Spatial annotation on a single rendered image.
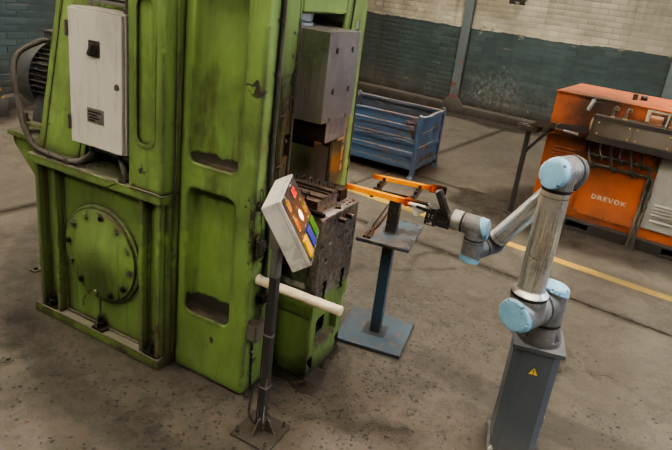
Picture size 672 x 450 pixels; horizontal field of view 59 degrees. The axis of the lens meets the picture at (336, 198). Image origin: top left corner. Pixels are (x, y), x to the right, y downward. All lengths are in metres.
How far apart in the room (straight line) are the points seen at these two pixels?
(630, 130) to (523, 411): 3.36
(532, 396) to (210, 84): 1.98
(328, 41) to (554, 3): 7.82
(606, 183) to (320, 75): 3.87
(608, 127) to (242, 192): 3.86
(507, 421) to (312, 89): 1.73
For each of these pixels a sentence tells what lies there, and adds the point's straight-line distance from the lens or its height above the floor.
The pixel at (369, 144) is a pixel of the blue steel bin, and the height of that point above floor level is 0.27.
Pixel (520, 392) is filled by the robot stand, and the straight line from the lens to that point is 2.90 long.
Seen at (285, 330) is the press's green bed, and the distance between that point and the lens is 3.18.
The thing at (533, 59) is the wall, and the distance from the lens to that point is 10.30.
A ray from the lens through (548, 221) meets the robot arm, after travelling 2.42.
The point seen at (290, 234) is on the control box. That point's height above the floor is 1.08.
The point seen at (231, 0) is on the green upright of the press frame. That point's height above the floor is 1.84.
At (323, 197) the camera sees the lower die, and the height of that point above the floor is 0.99.
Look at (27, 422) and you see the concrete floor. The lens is 3.12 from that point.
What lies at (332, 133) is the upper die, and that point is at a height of 1.31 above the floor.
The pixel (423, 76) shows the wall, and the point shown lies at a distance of 11.08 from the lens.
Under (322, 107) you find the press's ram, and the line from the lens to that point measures 2.66.
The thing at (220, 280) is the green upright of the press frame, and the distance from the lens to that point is 2.98.
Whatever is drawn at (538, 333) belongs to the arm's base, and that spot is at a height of 0.66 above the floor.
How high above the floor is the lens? 1.98
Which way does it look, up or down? 20 degrees down
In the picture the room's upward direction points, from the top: 7 degrees clockwise
